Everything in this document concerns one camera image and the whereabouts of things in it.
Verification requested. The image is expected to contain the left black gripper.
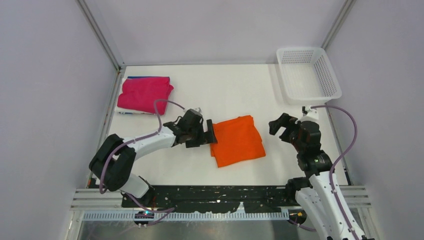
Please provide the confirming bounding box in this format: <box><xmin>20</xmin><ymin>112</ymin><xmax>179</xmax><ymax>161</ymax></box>
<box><xmin>185</xmin><ymin>119</ymin><xmax>216</xmax><ymax>148</ymax></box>

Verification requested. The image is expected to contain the orange t shirt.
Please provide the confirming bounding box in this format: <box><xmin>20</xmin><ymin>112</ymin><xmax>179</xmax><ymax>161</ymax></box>
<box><xmin>210</xmin><ymin>115</ymin><xmax>266</xmax><ymax>168</ymax></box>

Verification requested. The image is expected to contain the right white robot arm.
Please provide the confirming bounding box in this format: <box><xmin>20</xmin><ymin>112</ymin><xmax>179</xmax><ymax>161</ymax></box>
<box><xmin>268</xmin><ymin>113</ymin><xmax>368</xmax><ymax>240</ymax></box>

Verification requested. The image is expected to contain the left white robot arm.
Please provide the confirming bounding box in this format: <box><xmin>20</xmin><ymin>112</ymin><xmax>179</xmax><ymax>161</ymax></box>
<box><xmin>88</xmin><ymin>108</ymin><xmax>218</xmax><ymax>207</ymax></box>

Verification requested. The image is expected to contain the white plastic basket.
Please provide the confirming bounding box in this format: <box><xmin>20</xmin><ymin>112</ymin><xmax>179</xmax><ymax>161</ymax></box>
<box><xmin>276</xmin><ymin>47</ymin><xmax>342</xmax><ymax>105</ymax></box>

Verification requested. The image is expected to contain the folded pink t shirt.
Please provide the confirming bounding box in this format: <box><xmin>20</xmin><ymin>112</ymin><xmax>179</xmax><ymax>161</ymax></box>
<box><xmin>116</xmin><ymin>76</ymin><xmax>174</xmax><ymax>116</ymax></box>

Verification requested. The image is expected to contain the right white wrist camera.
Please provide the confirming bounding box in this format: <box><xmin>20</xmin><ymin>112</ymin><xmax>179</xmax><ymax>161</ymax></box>
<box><xmin>299</xmin><ymin>105</ymin><xmax>319</xmax><ymax>122</ymax></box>

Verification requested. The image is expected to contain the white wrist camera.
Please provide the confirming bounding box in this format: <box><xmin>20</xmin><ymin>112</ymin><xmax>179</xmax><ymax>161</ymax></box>
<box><xmin>192</xmin><ymin>107</ymin><xmax>202</xmax><ymax>115</ymax></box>
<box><xmin>299</xmin><ymin>105</ymin><xmax>319</xmax><ymax>122</ymax></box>

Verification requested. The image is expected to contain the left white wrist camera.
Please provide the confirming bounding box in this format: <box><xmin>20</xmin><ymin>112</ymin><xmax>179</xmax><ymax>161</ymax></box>
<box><xmin>192</xmin><ymin>107</ymin><xmax>202</xmax><ymax>115</ymax></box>

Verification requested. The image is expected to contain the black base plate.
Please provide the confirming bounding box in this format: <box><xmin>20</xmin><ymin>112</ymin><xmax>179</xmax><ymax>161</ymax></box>
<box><xmin>121</xmin><ymin>185</ymin><xmax>299</xmax><ymax>214</ymax></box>

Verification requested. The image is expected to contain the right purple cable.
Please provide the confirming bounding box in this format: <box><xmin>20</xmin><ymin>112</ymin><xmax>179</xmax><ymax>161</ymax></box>
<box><xmin>288</xmin><ymin>104</ymin><xmax>360</xmax><ymax>240</ymax></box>

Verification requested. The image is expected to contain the purple cable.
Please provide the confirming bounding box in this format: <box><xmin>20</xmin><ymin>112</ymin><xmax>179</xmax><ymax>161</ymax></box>
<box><xmin>288</xmin><ymin>104</ymin><xmax>360</xmax><ymax>240</ymax></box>
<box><xmin>99</xmin><ymin>98</ymin><xmax>186</xmax><ymax>228</ymax></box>

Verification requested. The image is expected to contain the white slotted cable duct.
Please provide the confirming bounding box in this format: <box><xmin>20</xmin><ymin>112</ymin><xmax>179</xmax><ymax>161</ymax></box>
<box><xmin>82</xmin><ymin>210</ymin><xmax>289</xmax><ymax>222</ymax></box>

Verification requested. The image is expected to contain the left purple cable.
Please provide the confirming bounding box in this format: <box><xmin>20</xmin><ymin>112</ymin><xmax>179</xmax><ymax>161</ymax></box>
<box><xmin>99</xmin><ymin>98</ymin><xmax>186</xmax><ymax>228</ymax></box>

